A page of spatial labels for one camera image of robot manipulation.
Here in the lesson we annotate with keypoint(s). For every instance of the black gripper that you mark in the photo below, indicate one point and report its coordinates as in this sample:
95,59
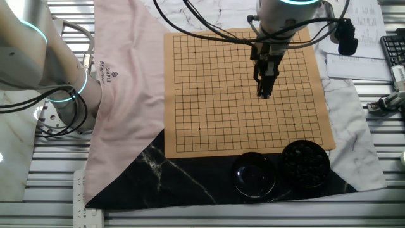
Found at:
269,54

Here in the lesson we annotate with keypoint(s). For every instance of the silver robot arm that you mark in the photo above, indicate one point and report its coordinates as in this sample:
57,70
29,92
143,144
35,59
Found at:
19,57

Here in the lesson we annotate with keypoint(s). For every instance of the tan go board mat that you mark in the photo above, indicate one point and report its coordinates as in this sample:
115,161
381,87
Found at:
221,104

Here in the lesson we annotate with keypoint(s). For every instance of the black bowl with go stones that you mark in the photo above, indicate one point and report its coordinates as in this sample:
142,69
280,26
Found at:
305,164

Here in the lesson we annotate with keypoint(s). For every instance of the empty black bowl lid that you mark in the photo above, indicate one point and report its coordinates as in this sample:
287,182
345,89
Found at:
253,175

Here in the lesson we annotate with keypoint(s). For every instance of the printed paper sheet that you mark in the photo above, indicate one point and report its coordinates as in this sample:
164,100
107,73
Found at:
357,68
364,25

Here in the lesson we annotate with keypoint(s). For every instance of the white marble pattern cloth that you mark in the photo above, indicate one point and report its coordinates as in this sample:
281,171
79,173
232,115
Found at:
348,142

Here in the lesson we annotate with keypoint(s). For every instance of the silver grilled device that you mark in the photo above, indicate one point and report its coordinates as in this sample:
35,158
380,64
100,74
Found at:
398,79

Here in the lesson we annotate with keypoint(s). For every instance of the black keyboard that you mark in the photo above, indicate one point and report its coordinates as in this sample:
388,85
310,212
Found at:
394,49

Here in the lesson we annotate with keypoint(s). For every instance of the black marble pattern cloth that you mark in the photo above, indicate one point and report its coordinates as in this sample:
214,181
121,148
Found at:
174,187

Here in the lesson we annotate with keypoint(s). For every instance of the pink cloth with print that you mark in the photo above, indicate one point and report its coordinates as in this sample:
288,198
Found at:
126,95

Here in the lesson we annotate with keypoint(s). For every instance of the white power strip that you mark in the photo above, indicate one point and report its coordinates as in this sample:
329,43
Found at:
85,202

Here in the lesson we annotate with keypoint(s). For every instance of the beige marble pattern sheet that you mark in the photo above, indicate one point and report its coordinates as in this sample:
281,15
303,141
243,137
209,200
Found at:
16,152

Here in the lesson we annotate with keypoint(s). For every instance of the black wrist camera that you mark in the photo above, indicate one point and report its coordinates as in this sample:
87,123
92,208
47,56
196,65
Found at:
346,36

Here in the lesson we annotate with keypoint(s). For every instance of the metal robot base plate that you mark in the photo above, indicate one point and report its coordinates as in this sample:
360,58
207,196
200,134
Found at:
50,118

